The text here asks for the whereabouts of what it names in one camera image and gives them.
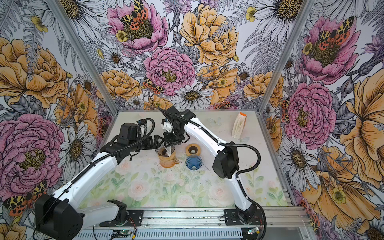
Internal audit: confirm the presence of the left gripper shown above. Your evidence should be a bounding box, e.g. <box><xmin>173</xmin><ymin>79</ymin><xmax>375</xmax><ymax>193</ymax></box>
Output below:
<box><xmin>129</xmin><ymin>135</ymin><xmax>164</xmax><ymax>152</ymax></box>

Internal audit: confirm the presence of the grey glass dripper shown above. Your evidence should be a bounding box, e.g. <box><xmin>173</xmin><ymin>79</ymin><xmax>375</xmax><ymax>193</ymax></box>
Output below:
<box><xmin>155</xmin><ymin>145</ymin><xmax>175</xmax><ymax>158</ymax></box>

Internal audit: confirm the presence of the orange glass pitcher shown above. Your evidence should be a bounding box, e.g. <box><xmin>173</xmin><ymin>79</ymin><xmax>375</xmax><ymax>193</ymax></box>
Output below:
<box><xmin>159</xmin><ymin>153</ymin><xmax>180</xmax><ymax>168</ymax></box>

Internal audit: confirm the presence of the blue glass dripper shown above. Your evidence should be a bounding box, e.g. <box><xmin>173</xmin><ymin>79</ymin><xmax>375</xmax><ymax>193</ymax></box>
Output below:
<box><xmin>185</xmin><ymin>155</ymin><xmax>203</xmax><ymax>171</ymax></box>

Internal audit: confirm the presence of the white coffee filter stack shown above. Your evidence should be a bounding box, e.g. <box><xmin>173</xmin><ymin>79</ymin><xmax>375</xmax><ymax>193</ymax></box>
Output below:
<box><xmin>232</xmin><ymin>113</ymin><xmax>247</xmax><ymax>139</ymax></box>

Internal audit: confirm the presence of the single white coffee filter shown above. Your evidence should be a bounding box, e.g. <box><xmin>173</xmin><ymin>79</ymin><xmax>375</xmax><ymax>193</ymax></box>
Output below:
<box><xmin>165</xmin><ymin>146</ymin><xmax>175</xmax><ymax>157</ymax></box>

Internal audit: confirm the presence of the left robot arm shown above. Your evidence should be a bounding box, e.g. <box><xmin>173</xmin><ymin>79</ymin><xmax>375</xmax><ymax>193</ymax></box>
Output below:
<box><xmin>35</xmin><ymin>135</ymin><xmax>164</xmax><ymax>240</ymax></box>

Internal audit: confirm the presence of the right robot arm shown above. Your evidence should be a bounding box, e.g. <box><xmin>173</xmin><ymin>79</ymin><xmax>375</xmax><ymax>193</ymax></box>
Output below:
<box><xmin>159</xmin><ymin>107</ymin><xmax>266</xmax><ymax>225</ymax></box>

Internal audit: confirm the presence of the green circuit board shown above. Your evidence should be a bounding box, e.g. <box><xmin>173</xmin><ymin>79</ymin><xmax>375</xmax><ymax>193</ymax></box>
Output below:
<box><xmin>111</xmin><ymin>230</ymin><xmax>134</xmax><ymax>239</ymax></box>

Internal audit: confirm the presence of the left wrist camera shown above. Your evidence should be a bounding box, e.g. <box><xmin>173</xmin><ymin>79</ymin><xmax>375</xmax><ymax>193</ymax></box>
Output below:
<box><xmin>117</xmin><ymin>123</ymin><xmax>139</xmax><ymax>146</ymax></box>

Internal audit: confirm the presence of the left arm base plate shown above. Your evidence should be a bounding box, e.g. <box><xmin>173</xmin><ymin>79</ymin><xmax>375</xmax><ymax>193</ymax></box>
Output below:
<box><xmin>122</xmin><ymin>210</ymin><xmax>144</xmax><ymax>227</ymax></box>

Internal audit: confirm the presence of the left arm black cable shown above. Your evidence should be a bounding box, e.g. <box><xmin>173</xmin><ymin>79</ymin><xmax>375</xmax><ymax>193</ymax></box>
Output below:
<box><xmin>32</xmin><ymin>117</ymin><xmax>156</xmax><ymax>240</ymax></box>

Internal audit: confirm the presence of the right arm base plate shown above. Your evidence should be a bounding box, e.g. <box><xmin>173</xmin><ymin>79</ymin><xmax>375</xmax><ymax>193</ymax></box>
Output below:
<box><xmin>223</xmin><ymin>209</ymin><xmax>266</xmax><ymax>226</ymax></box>

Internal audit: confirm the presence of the white vented cable duct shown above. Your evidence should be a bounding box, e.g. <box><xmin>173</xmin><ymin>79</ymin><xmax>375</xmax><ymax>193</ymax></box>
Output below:
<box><xmin>75</xmin><ymin>228</ymin><xmax>243</xmax><ymax>240</ymax></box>

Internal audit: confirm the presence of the aluminium mounting rail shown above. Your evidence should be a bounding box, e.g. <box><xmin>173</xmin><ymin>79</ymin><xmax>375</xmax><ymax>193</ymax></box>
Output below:
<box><xmin>56</xmin><ymin>206</ymin><xmax>311</xmax><ymax>232</ymax></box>

